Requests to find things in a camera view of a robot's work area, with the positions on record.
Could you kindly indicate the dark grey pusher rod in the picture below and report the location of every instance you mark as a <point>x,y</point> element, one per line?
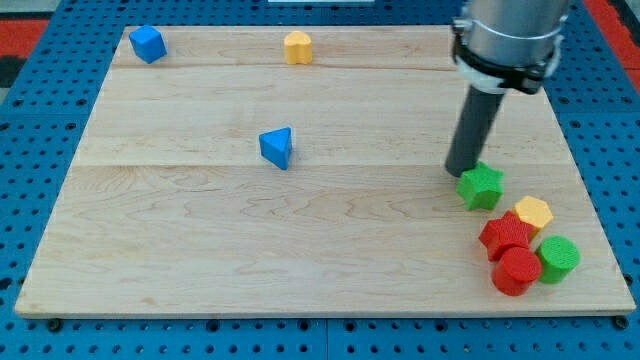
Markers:
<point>474,124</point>

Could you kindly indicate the yellow hexagon block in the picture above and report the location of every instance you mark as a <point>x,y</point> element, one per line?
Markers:
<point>535,212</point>

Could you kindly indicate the red cylinder block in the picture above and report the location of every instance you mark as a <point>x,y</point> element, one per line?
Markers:
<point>516,270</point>

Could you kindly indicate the green star block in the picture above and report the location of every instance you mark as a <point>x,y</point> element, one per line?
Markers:
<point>481,187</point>

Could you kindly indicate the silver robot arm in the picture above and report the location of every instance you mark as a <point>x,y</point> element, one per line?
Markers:
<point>508,44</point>

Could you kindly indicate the yellow heart block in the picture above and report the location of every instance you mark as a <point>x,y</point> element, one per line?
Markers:
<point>298,48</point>

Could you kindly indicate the blue cube block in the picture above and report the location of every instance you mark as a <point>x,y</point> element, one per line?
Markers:
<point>148,44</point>

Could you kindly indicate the red star block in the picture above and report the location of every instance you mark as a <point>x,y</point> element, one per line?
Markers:
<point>509,231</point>

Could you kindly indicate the blue triangle block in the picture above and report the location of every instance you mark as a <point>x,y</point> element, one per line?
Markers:
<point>276,147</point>

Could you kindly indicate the green cylinder block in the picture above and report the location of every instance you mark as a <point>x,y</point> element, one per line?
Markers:
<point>558,256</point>

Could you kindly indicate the wooden board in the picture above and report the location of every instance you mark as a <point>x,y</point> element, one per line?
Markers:
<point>169,210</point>

